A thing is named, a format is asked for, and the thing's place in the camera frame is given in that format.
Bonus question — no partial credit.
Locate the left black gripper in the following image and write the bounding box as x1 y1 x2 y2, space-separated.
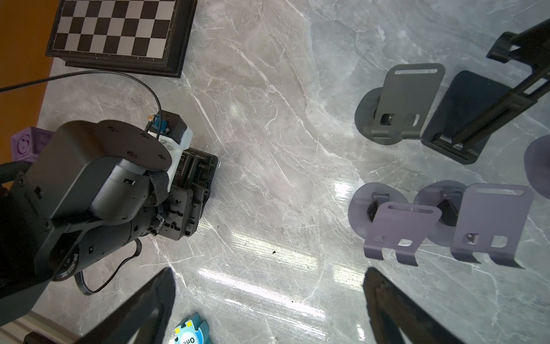
152 184 206 240

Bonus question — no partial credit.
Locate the black white chessboard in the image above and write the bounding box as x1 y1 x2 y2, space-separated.
46 1 198 78

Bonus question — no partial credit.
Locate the black folding phone stand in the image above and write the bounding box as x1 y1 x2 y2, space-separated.
421 20 549 165

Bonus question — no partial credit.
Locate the purple cube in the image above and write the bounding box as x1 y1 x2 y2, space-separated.
11 127 54 163

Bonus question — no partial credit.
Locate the dark grey round phone stand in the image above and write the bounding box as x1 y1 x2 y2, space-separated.
355 63 445 146

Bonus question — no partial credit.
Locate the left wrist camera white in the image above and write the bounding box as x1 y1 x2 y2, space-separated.
146 111 193 187

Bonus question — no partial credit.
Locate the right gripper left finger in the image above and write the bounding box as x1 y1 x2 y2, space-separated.
77 267 176 343

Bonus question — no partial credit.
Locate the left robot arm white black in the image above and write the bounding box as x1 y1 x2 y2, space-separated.
1 120 218 324

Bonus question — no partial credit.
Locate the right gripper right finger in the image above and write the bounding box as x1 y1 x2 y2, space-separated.
363 267 463 343

